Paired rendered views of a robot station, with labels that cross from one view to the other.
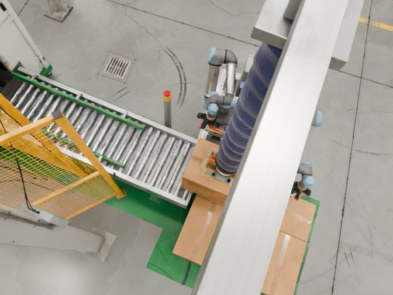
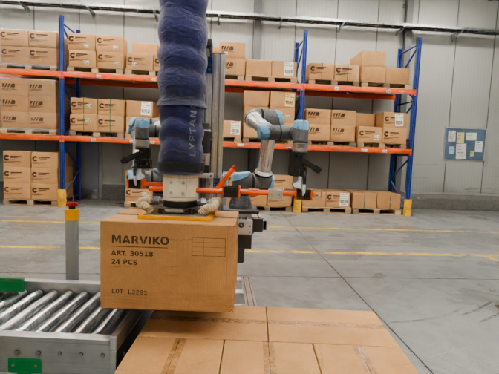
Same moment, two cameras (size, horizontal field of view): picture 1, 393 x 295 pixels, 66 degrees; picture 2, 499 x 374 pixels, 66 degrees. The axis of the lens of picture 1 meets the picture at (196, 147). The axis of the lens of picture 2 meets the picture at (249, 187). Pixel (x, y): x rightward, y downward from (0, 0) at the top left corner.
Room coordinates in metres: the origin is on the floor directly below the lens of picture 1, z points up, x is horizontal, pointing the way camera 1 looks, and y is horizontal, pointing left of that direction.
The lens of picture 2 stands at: (-1.11, -0.26, 1.40)
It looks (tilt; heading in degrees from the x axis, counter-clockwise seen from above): 5 degrees down; 349
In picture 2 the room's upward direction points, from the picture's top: 2 degrees clockwise
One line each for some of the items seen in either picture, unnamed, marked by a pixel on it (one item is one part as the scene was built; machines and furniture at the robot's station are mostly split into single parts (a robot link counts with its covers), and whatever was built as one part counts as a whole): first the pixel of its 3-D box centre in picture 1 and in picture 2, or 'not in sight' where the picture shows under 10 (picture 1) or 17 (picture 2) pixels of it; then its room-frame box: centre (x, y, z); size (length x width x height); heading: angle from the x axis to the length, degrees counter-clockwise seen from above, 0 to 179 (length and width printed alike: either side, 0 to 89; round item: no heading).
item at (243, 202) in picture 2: not in sight; (240, 199); (1.31, -0.66, 1.09); 0.15 x 0.15 x 0.10
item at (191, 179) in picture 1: (219, 175); (176, 255); (0.80, -0.26, 0.87); 0.60 x 0.40 x 0.40; 79
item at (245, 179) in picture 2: not in sight; (242, 182); (1.31, -0.67, 1.20); 0.13 x 0.12 x 0.14; 95
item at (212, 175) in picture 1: (220, 177); (176, 214); (0.71, -0.26, 1.10); 0.34 x 0.10 x 0.05; 78
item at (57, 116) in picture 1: (58, 189); not in sight; (0.33, 1.05, 1.05); 0.87 x 0.10 x 2.10; 131
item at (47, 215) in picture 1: (46, 215); not in sight; (0.10, 0.83, 1.62); 0.20 x 0.05 x 0.30; 79
